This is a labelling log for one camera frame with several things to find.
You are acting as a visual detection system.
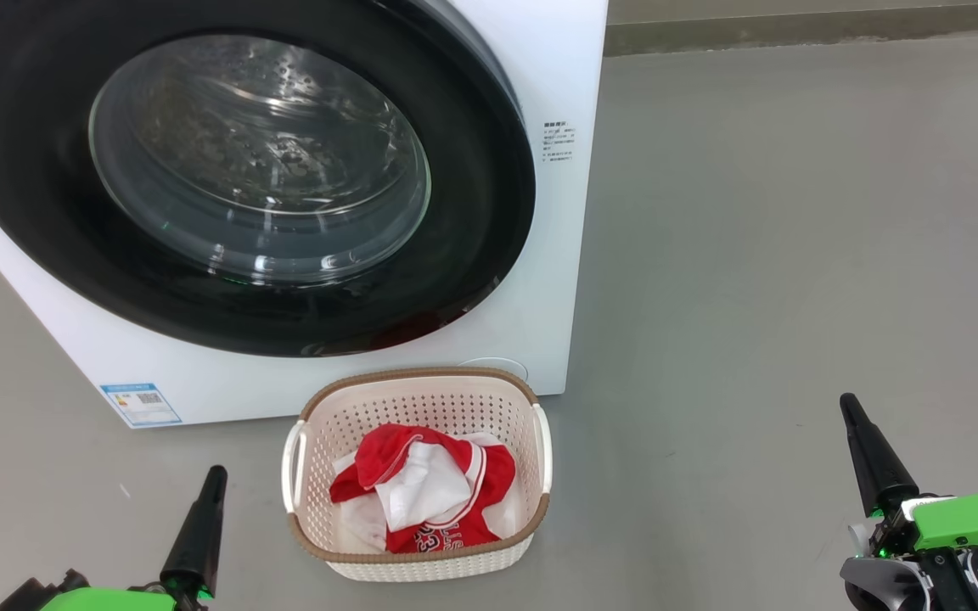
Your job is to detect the blue energy label sticker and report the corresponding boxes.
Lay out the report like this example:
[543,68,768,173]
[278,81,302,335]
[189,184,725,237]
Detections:
[99,383,183,428]

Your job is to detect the white front-load washing machine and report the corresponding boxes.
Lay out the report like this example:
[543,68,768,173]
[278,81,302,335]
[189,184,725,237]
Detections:
[0,0,610,429]

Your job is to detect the cream laundry basket brown rim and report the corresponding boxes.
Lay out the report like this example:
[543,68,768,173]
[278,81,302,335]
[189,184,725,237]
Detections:
[280,367,554,583]

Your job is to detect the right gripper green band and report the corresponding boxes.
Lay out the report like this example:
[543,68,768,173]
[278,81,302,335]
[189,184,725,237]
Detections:
[839,392,978,554]

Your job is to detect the red shorts with white trim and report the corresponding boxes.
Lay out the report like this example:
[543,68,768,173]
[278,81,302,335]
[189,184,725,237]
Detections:
[355,423,486,510]

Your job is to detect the dark round washer door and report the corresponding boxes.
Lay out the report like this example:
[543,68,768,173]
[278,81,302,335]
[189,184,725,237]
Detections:
[0,0,537,358]

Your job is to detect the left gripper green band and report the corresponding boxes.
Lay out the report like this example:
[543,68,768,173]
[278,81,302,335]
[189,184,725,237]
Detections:
[37,463,229,611]

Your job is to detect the red and white basketball jersey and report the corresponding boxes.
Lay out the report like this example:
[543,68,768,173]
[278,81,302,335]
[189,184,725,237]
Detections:
[329,441,517,554]

